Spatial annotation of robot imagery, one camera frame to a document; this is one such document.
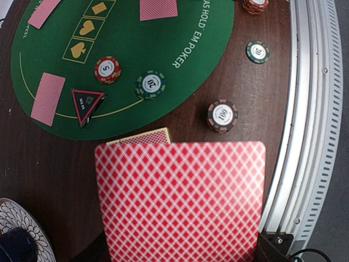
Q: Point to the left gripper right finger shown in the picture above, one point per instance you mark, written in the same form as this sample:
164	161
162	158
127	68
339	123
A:
270	251

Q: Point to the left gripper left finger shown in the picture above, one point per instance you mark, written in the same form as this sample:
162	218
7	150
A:
94	251

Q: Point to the red-backed card deck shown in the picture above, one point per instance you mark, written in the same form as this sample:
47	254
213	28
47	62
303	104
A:
197	201

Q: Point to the black 100 chip stack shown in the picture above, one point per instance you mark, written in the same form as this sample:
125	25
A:
222	116

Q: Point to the dealt card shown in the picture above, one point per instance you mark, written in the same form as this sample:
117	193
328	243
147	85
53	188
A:
47	98
157	9
42	13

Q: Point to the green 20 chip stack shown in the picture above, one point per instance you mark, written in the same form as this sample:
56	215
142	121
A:
257	52

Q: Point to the orange 5 chip stack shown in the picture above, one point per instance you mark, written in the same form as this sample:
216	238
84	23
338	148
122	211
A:
255	7

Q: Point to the dark blue mug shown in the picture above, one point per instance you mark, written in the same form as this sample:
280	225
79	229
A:
18	245

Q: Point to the patterned round plate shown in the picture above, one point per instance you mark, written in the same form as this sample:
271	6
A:
15	216

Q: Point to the playing card box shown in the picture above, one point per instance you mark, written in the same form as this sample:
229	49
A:
157	136

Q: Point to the black triangular all-in button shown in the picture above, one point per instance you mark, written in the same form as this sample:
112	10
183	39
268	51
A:
86	104

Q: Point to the round green poker mat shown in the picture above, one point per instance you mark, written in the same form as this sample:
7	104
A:
185	49

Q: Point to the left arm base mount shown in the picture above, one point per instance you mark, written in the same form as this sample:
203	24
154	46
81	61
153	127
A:
278	240

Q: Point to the front aluminium rail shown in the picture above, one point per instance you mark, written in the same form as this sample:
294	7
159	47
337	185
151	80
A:
311	130

